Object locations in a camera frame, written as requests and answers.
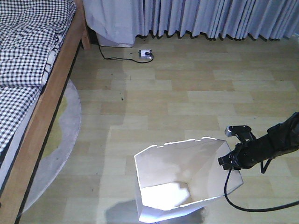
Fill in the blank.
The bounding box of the light grey curtain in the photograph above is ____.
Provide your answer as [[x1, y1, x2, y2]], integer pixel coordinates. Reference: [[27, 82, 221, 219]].
[[83, 0, 299, 48]]

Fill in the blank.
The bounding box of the white plastic trash bin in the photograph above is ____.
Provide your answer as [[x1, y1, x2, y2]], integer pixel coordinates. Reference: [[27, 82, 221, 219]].
[[134, 137, 243, 224]]

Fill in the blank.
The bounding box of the round grey yellow rug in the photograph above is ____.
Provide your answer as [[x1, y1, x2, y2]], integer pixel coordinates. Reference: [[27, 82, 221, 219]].
[[17, 80, 82, 217]]

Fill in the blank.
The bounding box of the wooden bed frame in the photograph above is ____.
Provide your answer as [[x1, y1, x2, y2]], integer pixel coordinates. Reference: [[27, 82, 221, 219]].
[[0, 0, 90, 224]]

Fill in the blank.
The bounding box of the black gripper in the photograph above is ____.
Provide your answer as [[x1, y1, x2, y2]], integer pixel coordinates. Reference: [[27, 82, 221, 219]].
[[217, 137, 269, 170]]

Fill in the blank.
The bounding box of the black white checkered bedding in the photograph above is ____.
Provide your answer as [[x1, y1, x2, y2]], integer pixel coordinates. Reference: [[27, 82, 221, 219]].
[[0, 0, 76, 151]]

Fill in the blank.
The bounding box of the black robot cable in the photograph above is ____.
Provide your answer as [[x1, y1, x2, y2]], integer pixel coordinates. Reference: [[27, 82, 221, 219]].
[[224, 163, 299, 212]]

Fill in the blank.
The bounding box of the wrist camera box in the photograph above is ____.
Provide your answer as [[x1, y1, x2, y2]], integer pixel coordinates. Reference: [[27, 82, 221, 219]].
[[224, 125, 252, 142]]

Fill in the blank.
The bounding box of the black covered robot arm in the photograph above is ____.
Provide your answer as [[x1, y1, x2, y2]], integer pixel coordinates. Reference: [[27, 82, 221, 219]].
[[218, 112, 299, 174]]

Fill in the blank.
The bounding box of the black socket cable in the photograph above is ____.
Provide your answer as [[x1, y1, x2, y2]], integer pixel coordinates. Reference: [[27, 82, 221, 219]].
[[95, 43, 155, 63]]

